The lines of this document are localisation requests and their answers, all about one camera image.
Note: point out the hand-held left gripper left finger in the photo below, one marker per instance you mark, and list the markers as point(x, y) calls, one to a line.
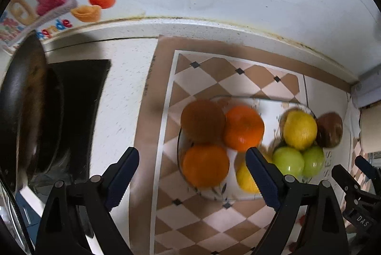
point(122, 174)

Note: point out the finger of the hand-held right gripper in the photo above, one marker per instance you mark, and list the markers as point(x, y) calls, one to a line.
point(366, 167)
point(345, 179)

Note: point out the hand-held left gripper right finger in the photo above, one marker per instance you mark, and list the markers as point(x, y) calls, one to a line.
point(263, 177)

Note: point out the yellow lemon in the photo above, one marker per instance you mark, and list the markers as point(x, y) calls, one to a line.
point(300, 130)
point(245, 179)

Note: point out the green apple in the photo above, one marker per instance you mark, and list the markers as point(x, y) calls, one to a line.
point(288, 161)
point(314, 159)

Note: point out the oval floral plate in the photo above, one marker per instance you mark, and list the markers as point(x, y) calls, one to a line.
point(220, 192)

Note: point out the dark red apple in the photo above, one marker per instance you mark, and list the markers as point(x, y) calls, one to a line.
point(329, 130)

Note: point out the bright orange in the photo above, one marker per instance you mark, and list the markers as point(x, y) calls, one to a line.
point(205, 165)
point(244, 128)

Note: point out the dark reddish orange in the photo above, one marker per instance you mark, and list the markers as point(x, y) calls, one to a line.
point(202, 121)

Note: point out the cream utensil holder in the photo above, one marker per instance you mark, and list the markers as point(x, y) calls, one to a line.
point(370, 130)

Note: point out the white paper tissue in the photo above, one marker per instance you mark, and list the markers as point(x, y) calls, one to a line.
point(352, 115)

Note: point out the brown checkered mat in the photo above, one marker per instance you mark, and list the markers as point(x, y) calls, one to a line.
point(208, 225)

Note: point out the black gas stove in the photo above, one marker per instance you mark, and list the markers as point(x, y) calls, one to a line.
point(77, 112)

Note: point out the blue kitchen cabinet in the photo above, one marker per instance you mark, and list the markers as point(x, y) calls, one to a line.
point(25, 212)

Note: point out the black frying pan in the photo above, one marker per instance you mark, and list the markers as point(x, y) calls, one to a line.
point(23, 112)

